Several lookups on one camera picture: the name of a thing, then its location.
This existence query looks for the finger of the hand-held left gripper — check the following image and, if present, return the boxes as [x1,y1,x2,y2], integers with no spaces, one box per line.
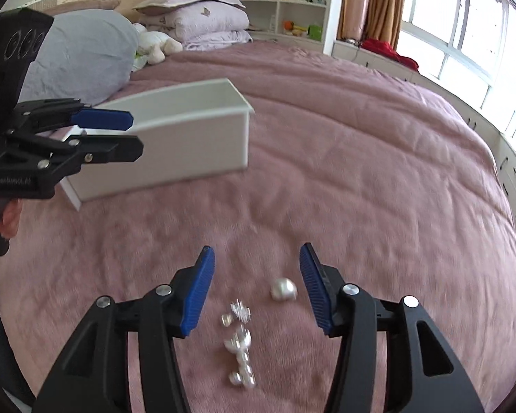
[9,99,134,135]
[0,131,144,172]

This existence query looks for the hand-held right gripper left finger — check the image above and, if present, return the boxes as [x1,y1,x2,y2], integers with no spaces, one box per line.
[32,245,216,413]

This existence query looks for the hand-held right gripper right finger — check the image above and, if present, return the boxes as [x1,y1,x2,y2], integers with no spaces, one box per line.
[299,243,486,413]

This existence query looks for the round silver bead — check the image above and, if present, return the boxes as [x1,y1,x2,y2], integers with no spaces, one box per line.
[269,278,299,302]

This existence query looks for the small sparkly silver earring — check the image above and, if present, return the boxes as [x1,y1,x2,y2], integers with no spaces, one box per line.
[221,300,252,327]

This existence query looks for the white rectangular box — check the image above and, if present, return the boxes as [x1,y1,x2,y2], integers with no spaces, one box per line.
[61,78,256,212]

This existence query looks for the silver beaded bracelet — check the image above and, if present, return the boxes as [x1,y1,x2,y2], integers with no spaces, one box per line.
[223,326,257,390]

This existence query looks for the person's left hand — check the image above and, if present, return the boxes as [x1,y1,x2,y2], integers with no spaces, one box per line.
[0,201,25,240]

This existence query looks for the grey pillow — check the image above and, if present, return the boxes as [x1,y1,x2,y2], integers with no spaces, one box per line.
[19,9,141,106]

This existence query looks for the white plush toy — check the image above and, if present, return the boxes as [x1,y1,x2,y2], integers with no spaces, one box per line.
[131,22,184,70]

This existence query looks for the pink bed blanket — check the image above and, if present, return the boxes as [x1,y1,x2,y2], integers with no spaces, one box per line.
[0,39,516,413]

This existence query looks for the tan headboard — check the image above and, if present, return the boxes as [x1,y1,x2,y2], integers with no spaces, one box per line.
[114,0,186,24]

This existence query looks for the folded lilac quilt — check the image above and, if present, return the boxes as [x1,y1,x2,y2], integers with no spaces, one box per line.
[180,30,254,51]

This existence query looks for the person's dark pants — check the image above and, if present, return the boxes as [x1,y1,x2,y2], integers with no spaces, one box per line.
[0,258,36,407]

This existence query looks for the white bookshelf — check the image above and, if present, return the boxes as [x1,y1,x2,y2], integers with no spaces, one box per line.
[204,0,345,55]

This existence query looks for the white window cabinet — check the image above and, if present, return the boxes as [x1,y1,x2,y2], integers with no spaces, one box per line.
[332,40,516,251]

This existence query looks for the red cloth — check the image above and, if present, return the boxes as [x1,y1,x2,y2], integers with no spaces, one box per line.
[361,37,420,72]

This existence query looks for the pink suitcase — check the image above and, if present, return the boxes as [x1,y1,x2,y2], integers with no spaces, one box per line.
[341,0,371,42]

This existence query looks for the brown curtain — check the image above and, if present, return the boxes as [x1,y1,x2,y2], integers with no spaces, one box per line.
[337,0,420,51]

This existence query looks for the white framed window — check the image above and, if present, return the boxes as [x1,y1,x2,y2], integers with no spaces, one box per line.
[396,0,516,158]

